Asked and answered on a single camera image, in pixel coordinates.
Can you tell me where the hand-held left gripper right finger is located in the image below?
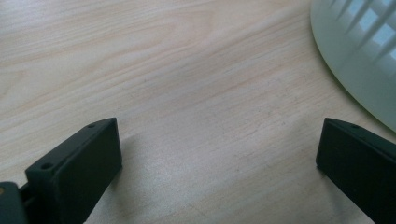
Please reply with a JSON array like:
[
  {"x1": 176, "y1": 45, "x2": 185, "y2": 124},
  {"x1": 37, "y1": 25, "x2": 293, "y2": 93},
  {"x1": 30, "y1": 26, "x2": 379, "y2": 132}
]
[{"x1": 316, "y1": 117, "x2": 396, "y2": 224}]

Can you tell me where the pale green plastic trash basket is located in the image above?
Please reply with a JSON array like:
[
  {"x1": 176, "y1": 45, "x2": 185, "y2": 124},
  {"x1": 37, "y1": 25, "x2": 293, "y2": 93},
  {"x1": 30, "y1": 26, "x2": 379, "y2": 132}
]
[{"x1": 310, "y1": 0, "x2": 396, "y2": 133}]

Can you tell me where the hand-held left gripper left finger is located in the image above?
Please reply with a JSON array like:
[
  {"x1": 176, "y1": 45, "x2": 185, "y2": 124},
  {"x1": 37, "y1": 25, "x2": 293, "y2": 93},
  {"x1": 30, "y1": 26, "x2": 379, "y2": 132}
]
[{"x1": 20, "y1": 117, "x2": 123, "y2": 224}]

